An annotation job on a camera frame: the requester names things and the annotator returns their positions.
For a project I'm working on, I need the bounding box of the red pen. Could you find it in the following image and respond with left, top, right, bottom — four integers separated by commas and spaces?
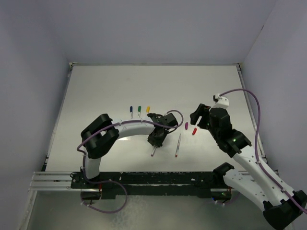
175, 133, 182, 158

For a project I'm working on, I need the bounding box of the yellow pen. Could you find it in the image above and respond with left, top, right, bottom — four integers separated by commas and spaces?
146, 106, 150, 115

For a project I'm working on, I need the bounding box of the green pen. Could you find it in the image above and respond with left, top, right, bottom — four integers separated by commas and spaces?
138, 105, 142, 117

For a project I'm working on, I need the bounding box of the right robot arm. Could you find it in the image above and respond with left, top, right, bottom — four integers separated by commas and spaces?
190, 104, 307, 230

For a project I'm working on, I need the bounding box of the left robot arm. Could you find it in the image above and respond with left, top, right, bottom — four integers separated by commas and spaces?
81, 111, 180, 188

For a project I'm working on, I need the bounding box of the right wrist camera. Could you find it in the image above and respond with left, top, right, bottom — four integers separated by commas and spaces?
212, 93, 229, 109

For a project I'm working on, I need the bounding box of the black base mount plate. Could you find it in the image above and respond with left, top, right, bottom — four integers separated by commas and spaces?
70, 172, 232, 201

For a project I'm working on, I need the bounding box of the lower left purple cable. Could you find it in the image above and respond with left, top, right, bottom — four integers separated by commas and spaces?
80, 180, 128, 213

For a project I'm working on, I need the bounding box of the aluminium rail frame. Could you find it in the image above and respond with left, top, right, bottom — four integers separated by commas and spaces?
29, 172, 71, 191

